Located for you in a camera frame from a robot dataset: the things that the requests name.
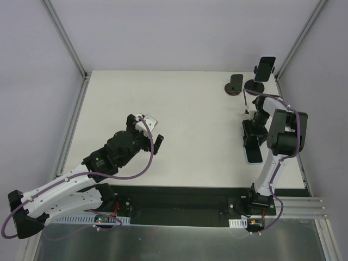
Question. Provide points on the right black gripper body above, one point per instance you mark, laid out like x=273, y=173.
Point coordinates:
x=254, y=131

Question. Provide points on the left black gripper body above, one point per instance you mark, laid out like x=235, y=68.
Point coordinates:
x=140, y=139

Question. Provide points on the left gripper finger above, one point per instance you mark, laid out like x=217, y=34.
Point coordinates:
x=130, y=123
x=158, y=143

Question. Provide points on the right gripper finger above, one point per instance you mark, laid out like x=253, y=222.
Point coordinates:
x=247, y=137
x=261, y=139

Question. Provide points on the blue case smartphone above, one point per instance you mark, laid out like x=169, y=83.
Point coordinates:
x=253, y=152

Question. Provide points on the brown base phone stand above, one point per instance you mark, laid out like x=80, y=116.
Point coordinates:
x=234, y=87

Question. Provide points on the black phone stand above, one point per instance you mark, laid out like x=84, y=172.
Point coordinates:
x=254, y=86

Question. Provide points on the purple case smartphone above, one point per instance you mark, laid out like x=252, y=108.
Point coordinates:
x=265, y=68

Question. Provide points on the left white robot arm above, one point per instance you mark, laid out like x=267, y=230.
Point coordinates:
x=83, y=188

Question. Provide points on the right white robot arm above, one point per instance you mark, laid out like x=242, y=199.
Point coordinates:
x=283, y=129

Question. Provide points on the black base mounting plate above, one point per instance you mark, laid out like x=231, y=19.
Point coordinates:
x=182, y=206

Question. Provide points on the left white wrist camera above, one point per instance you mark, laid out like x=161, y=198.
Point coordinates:
x=145, y=123

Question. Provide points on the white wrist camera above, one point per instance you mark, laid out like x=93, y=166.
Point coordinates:
x=145, y=123
x=249, y=113

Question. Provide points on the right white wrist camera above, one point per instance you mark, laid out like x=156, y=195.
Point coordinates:
x=249, y=113

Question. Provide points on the left aluminium frame post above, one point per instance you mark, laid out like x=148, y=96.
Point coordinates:
x=56, y=21

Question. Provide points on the aluminium frame post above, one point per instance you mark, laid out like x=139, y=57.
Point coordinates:
x=319, y=7
x=56, y=21

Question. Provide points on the right white cable duct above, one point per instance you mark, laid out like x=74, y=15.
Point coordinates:
x=238, y=223

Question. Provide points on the white cable duct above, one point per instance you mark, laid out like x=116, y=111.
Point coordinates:
x=92, y=219
x=238, y=223

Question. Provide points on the left white cable duct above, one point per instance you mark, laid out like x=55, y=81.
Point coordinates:
x=92, y=219

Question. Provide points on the right aluminium frame post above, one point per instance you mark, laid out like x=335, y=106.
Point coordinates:
x=319, y=7

